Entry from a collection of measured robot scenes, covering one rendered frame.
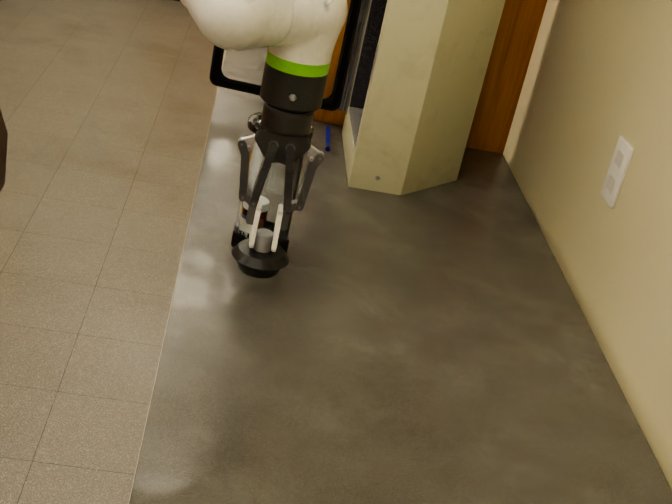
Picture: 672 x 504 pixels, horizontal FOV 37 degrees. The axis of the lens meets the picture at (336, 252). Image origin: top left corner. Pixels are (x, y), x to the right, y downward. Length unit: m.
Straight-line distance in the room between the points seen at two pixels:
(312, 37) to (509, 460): 0.63
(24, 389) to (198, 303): 1.45
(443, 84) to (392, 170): 0.20
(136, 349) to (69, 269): 0.51
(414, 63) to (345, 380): 0.77
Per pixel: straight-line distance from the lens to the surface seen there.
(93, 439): 2.79
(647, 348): 1.65
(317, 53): 1.45
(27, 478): 2.67
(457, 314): 1.69
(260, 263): 1.57
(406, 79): 2.01
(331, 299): 1.64
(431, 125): 2.08
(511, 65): 2.43
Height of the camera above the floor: 1.72
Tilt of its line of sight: 26 degrees down
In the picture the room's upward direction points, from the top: 12 degrees clockwise
